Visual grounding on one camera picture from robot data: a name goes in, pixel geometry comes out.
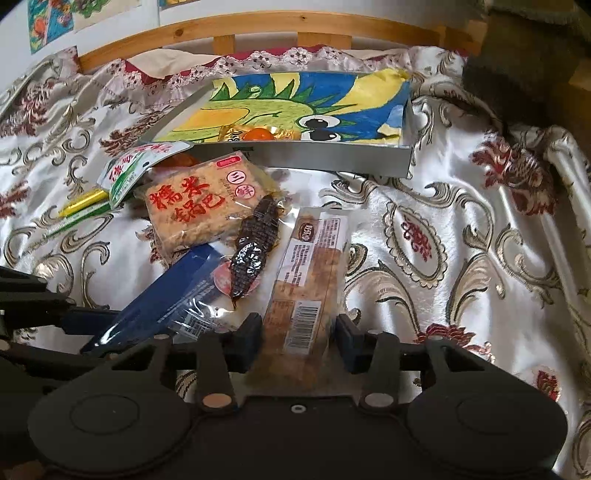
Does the blue snack packet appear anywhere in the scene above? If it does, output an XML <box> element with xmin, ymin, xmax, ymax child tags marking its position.
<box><xmin>81</xmin><ymin>245</ymin><xmax>228</xmax><ymax>356</ymax></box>

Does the brown snack bar packet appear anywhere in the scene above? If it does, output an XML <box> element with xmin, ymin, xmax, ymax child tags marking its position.
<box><xmin>246</xmin><ymin>207</ymin><xmax>360</xmax><ymax>395</ymax></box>

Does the yellow snack bar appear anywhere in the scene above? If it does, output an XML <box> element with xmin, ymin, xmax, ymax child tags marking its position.
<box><xmin>58</xmin><ymin>188</ymin><xmax>109</xmax><ymax>218</ymax></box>

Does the dark dried meat packet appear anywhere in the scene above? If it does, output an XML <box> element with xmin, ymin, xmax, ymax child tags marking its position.
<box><xmin>229</xmin><ymin>195</ymin><xmax>280</xmax><ymax>305</ymax></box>

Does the rice cracker packet red text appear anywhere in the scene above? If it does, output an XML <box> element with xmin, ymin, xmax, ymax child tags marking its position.
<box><xmin>143</xmin><ymin>152</ymin><xmax>280</xmax><ymax>261</ymax></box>

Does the green white snack pouch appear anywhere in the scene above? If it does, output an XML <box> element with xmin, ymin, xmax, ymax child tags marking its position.
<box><xmin>97</xmin><ymin>141</ymin><xmax>193</xmax><ymax>209</ymax></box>

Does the green white snack stick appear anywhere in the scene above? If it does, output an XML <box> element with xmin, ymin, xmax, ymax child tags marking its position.
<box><xmin>27</xmin><ymin>201</ymin><xmax>111</xmax><ymax>250</ymax></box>

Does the floral satin bedspread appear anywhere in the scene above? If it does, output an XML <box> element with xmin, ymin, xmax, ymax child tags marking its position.
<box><xmin>1</xmin><ymin>47</ymin><xmax>590</xmax><ymax>479</ymax></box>

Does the small orange fruit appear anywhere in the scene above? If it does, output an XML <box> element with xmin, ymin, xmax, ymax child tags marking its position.
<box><xmin>242</xmin><ymin>127</ymin><xmax>276</xmax><ymax>142</ymax></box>

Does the grey tray with drawing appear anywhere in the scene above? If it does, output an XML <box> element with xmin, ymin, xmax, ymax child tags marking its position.
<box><xmin>141</xmin><ymin>68</ymin><xmax>412</xmax><ymax>178</ymax></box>

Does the cream pillow with red trim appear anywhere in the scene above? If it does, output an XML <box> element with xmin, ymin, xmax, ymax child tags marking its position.
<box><xmin>128</xmin><ymin>45</ymin><xmax>412</xmax><ymax>79</ymax></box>

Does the dark green hanging cloth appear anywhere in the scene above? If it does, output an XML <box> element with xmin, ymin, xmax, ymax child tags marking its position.
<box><xmin>463</xmin><ymin>1</ymin><xmax>590</xmax><ymax>134</ymax></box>

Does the cartoon girl wall drawing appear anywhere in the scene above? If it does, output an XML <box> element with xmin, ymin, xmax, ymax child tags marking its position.
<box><xmin>27</xmin><ymin>0</ymin><xmax>74</xmax><ymax>54</ymax></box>

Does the green cartoon wall drawing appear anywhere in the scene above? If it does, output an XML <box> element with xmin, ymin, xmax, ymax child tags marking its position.
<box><xmin>71</xmin><ymin>0</ymin><xmax>142</xmax><ymax>32</ymax></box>

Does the wooden bed rail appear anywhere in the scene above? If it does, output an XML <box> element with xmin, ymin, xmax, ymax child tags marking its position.
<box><xmin>79</xmin><ymin>10</ymin><xmax>488</xmax><ymax>73</ymax></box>

